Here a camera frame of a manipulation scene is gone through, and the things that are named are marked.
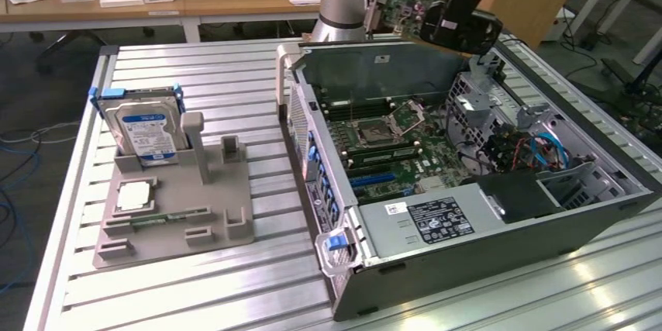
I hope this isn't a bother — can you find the red wire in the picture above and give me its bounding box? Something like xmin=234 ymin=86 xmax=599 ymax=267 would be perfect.
xmin=509 ymin=135 xmax=534 ymax=171

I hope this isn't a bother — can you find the black office chair base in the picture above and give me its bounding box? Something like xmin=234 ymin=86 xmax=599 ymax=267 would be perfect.
xmin=29 ymin=28 xmax=156 ymax=74

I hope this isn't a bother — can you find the blue expansion slot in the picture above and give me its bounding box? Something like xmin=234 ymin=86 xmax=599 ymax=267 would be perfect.
xmin=350 ymin=173 xmax=398 ymax=189

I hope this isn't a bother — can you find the silver CPU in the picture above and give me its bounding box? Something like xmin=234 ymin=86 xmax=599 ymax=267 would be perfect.
xmin=118 ymin=182 xmax=152 ymax=209

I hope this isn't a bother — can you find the white floor cable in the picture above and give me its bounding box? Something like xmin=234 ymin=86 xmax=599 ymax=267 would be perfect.
xmin=0 ymin=121 xmax=79 ymax=144

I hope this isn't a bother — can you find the black plastic shroud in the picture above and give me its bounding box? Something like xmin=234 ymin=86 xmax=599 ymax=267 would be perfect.
xmin=473 ymin=171 xmax=565 ymax=223

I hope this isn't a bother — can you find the blue floor cable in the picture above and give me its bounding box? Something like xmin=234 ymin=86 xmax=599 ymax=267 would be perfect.
xmin=0 ymin=144 xmax=32 ymax=293

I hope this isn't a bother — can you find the open dark PC case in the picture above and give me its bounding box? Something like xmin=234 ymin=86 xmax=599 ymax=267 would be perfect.
xmin=276 ymin=30 xmax=662 ymax=322

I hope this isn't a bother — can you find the grey metal bay bracket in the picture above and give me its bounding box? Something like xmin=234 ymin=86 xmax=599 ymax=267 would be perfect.
xmin=535 ymin=160 xmax=627 ymax=210

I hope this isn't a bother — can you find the grey power supply unit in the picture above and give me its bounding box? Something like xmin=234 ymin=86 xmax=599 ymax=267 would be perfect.
xmin=358 ymin=183 xmax=506 ymax=260

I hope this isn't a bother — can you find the green RAM stick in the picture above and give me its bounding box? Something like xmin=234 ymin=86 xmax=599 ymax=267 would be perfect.
xmin=127 ymin=212 xmax=191 ymax=227

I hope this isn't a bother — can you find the grey printed parts rack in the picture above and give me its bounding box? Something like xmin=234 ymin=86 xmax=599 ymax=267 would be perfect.
xmin=91 ymin=110 xmax=258 ymax=270

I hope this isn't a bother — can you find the metal socket cover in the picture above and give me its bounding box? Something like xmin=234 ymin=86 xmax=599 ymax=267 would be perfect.
xmin=387 ymin=98 xmax=430 ymax=135

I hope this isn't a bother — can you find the black floor equipment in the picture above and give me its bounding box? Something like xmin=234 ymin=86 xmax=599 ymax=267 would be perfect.
xmin=599 ymin=57 xmax=662 ymax=134

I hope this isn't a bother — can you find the graphics card with black cooler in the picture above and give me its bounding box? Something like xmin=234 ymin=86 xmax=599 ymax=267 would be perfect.
xmin=360 ymin=0 xmax=506 ymax=56

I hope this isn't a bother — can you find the CPU socket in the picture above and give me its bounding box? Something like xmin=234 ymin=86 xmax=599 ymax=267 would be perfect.
xmin=358 ymin=119 xmax=398 ymax=146

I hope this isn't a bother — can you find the blue wire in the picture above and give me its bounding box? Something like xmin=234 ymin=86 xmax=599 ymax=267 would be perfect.
xmin=531 ymin=133 xmax=570 ymax=169

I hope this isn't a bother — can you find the installed RAM stick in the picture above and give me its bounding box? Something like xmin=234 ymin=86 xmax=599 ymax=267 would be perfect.
xmin=343 ymin=147 xmax=418 ymax=161

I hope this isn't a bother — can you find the perforated metal disk bay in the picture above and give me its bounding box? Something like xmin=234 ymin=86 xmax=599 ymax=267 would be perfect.
xmin=447 ymin=73 xmax=523 ymax=153

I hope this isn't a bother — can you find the hard disk in blue caddy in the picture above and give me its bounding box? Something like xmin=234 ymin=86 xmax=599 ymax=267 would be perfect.
xmin=88 ymin=83 xmax=187 ymax=165

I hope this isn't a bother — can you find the green motherboard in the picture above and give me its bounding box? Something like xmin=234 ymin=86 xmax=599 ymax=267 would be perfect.
xmin=310 ymin=94 xmax=467 ymax=204

